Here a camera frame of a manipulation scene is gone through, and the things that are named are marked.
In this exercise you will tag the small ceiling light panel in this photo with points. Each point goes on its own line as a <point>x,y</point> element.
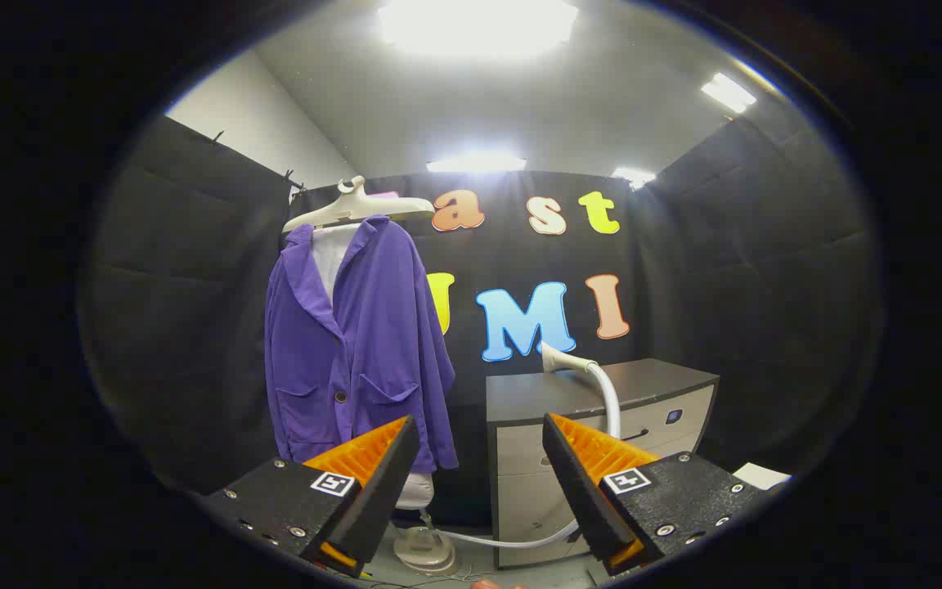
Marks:
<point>728,92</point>
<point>633,176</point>
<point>475,164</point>

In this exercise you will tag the white paper sheet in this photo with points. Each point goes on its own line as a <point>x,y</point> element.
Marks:
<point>761,476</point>

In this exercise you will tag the purple jacket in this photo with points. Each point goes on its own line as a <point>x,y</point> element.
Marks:
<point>381,327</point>

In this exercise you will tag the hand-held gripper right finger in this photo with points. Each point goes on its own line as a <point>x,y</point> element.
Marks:
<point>577,483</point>

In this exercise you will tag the black backdrop cloth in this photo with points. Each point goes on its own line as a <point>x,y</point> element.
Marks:
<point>520,254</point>

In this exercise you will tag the white garment steamer base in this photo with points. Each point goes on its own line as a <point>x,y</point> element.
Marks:
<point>426,550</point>

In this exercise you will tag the black side curtain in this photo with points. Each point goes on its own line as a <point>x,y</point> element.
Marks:
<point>765,286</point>
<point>185,286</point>

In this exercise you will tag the large ceiling light panel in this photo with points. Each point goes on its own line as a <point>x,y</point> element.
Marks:
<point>477,24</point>

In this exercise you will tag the white clothes hanger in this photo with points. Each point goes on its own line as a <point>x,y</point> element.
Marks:
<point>356,209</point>

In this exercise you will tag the white garment form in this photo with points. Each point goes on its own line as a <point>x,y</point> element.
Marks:
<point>328,254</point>

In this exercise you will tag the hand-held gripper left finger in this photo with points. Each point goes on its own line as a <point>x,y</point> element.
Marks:
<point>385,483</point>

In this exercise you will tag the grey drawer cabinet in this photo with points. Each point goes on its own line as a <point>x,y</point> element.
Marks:
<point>536,393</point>

